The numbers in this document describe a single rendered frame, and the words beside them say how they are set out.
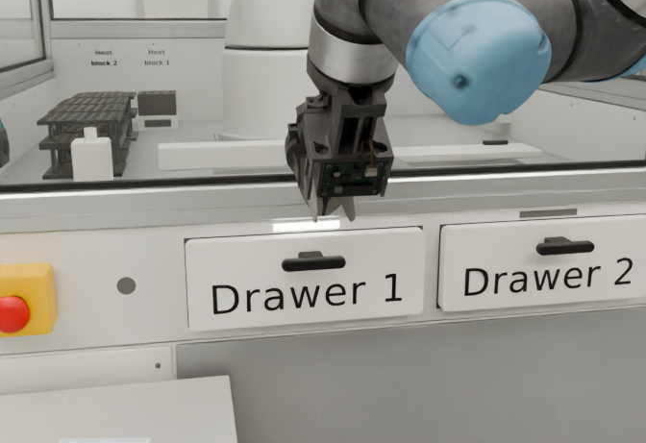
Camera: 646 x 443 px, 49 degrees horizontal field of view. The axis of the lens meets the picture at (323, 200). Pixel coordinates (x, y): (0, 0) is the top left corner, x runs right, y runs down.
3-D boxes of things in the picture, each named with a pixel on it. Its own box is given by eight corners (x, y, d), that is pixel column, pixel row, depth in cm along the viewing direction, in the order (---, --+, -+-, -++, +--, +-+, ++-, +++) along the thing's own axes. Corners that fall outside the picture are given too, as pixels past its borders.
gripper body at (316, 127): (302, 205, 63) (315, 102, 54) (290, 136, 68) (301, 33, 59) (385, 202, 64) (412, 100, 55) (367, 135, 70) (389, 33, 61)
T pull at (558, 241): (595, 253, 88) (596, 242, 88) (538, 256, 87) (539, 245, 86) (580, 244, 92) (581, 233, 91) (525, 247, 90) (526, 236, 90)
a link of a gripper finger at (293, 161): (283, 186, 70) (289, 121, 63) (281, 175, 71) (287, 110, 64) (330, 184, 71) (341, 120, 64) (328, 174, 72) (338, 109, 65)
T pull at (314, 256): (346, 268, 82) (346, 258, 82) (282, 273, 81) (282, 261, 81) (339, 258, 86) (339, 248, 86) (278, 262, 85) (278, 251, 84)
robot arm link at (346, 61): (306, -14, 56) (405, -13, 58) (301, 34, 60) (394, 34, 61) (319, 44, 51) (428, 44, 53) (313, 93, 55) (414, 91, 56)
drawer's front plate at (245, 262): (423, 313, 90) (426, 230, 87) (188, 332, 85) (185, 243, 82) (418, 308, 91) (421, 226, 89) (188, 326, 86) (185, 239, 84)
